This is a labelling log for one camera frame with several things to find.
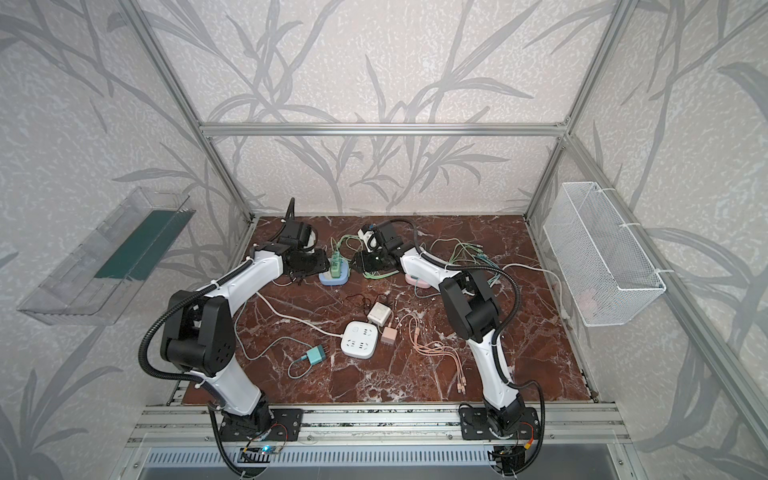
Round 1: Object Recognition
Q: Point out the black usb cable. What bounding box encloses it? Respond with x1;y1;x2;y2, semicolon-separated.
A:
344;292;385;313

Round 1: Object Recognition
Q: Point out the white usb charger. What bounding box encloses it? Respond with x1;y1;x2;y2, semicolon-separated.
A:
366;302;392;328

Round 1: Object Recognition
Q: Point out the pink usb charger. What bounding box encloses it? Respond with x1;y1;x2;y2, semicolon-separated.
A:
381;327;398;345

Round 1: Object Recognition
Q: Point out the teal usb charger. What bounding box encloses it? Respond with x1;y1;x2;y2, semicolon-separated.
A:
305;345;326;366

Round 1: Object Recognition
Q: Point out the pink usb cable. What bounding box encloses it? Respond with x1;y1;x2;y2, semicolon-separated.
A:
392;311;469;395

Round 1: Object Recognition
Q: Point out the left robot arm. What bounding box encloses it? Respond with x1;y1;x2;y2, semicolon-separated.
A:
138;219;330;430

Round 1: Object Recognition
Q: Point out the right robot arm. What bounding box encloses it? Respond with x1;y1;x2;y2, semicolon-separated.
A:
358;218;537;438

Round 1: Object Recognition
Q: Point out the blue power strip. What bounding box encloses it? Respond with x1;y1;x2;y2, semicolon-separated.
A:
319;264;350;286

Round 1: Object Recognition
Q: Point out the green charger on blue strip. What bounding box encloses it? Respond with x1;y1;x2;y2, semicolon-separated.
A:
329;252;344;279

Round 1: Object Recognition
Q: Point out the clear plastic tray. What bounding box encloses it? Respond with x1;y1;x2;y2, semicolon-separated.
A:
18;187;195;326

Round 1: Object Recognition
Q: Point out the light green usb cable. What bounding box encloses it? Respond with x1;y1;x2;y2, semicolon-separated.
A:
429;237;488;271

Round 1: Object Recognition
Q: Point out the teal usb cable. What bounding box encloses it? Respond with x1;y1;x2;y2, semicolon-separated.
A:
465;245;504;283

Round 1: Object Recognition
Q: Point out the white power cord pink strip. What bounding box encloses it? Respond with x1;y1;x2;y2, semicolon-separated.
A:
502;263;571;321

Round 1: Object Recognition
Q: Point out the white wire basket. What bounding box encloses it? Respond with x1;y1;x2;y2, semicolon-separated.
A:
543;182;666;327

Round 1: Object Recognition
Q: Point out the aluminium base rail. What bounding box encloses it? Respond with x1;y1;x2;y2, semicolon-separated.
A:
127;402;631;447

